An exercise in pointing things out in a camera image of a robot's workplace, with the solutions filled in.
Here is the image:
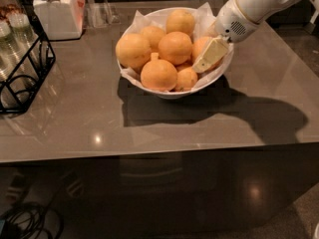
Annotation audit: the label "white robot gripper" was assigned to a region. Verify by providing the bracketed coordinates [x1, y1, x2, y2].
[192, 0, 259, 73]

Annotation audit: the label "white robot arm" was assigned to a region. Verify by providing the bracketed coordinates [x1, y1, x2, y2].
[192, 0, 319, 73]

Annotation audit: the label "white paper bowl liner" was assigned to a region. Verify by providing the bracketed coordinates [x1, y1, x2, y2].
[119, 2, 235, 93]

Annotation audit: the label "white ceramic bowl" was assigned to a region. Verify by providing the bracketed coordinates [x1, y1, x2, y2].
[116, 6, 235, 100]

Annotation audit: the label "small orange at front right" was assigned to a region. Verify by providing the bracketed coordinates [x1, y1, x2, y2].
[174, 67, 198, 92]

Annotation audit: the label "front orange with stem knob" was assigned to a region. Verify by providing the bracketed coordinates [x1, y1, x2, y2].
[141, 53, 177, 92]

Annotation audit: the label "clear acrylic stand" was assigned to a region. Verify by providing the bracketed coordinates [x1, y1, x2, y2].
[86, 0, 120, 28]

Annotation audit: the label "white lidded jar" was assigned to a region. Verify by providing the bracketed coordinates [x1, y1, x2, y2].
[33, 0, 85, 41]

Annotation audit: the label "clear plastic cup stack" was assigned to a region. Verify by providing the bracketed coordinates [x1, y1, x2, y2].
[9, 13, 40, 80]

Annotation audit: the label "black wire rack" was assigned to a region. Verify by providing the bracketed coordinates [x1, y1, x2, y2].
[0, 0, 56, 114]

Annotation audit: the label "black cables on floor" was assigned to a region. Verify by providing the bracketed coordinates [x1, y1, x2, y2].
[0, 199, 65, 239]

